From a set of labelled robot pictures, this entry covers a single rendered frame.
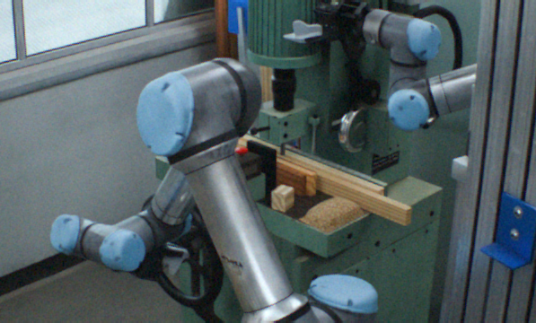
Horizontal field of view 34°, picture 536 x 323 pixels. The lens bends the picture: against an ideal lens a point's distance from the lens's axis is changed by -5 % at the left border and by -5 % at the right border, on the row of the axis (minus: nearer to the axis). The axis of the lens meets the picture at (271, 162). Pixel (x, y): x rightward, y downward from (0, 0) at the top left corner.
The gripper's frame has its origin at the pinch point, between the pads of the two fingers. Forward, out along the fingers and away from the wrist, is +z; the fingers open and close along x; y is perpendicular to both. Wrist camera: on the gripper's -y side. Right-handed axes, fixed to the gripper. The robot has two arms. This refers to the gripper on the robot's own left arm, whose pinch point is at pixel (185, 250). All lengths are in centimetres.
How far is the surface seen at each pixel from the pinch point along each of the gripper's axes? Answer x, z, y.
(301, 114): -6.1, 27.4, -37.7
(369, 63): 3, 34, -55
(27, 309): -127, 65, 63
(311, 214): 13.5, 19.7, -17.0
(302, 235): 12.5, 20.4, -11.8
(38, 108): -140, 48, -10
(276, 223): 4.4, 20.4, -11.7
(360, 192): 16.2, 30.5, -25.4
